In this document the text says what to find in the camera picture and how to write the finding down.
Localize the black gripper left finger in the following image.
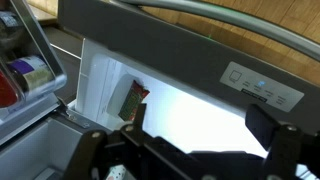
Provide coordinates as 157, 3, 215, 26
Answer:
63, 103, 148, 180

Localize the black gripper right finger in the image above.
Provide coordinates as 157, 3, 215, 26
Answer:
244, 103, 320, 180

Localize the red green burrito package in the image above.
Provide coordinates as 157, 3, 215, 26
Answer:
118, 79, 150, 123

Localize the grey drawer control panel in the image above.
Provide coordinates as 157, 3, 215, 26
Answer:
219, 61, 305, 113

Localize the small clear door bin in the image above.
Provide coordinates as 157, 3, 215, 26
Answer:
0, 0, 68, 111

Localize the purple labelled jar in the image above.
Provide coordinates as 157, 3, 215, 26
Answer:
6, 54, 56, 101

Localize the stainless steel freezer drawer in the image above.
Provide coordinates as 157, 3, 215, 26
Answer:
58, 0, 320, 159

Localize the silver drawer handle bar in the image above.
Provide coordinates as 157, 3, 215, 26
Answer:
113, 0, 320, 62

